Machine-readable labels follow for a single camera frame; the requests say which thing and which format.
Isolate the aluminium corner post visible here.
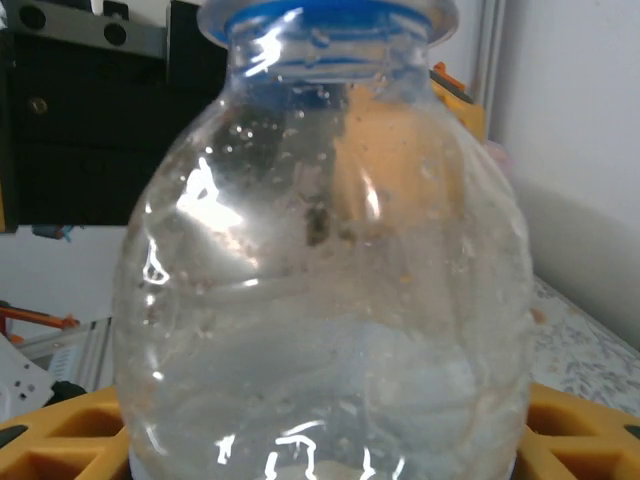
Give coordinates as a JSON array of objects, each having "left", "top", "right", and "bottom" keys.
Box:
[{"left": 477, "top": 0, "right": 507, "bottom": 146}]

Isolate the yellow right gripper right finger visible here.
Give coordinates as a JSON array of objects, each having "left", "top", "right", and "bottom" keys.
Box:
[{"left": 512, "top": 382, "right": 640, "bottom": 480}]

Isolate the aluminium table side rail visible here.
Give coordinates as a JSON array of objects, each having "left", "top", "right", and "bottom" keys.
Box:
[{"left": 19, "top": 319, "right": 117, "bottom": 396}]

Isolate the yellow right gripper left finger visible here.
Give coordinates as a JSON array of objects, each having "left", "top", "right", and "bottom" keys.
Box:
[{"left": 0, "top": 384, "right": 134, "bottom": 480}]

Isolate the clear bottle teal label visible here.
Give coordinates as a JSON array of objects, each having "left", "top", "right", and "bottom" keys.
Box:
[{"left": 110, "top": 0, "right": 535, "bottom": 480}]

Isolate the floral tablecloth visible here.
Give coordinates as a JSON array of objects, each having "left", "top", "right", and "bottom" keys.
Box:
[{"left": 527, "top": 277, "right": 640, "bottom": 419}]

